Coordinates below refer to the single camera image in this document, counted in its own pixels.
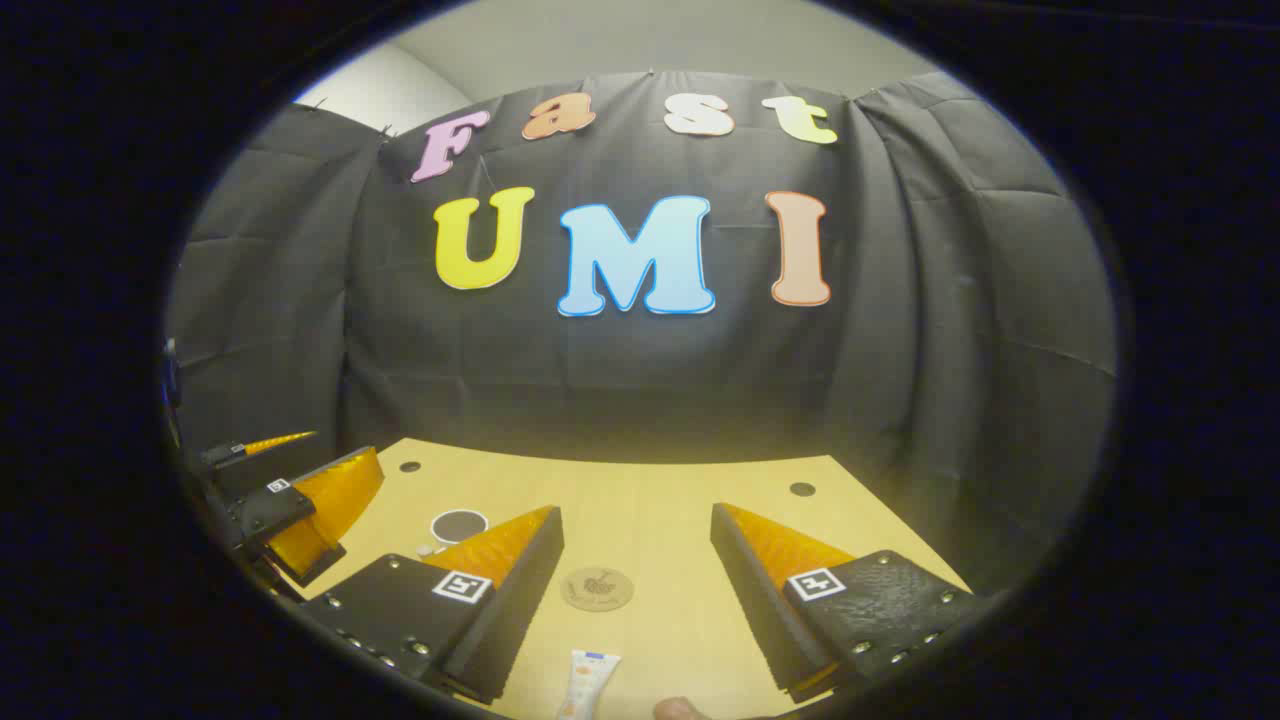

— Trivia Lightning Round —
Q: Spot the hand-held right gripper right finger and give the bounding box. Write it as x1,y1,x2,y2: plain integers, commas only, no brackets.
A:
710,502,989,703

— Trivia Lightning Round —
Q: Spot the light wooden desktop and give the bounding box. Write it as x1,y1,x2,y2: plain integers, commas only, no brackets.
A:
290,438,976,720

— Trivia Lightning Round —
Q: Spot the black backdrop cloth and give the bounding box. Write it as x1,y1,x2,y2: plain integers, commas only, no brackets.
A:
165,70,1119,601

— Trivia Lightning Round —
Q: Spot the white cup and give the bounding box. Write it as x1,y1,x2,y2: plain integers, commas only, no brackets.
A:
415,507,491,559

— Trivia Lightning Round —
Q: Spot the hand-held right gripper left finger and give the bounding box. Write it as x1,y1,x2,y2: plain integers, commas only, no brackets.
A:
298,505,566,704

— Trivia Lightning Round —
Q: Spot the white toothpaste tube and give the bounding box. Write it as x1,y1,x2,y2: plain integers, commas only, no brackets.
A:
556,650,622,720

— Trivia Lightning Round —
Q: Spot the round cork coaster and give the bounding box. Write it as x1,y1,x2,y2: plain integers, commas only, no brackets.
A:
560,566,635,613

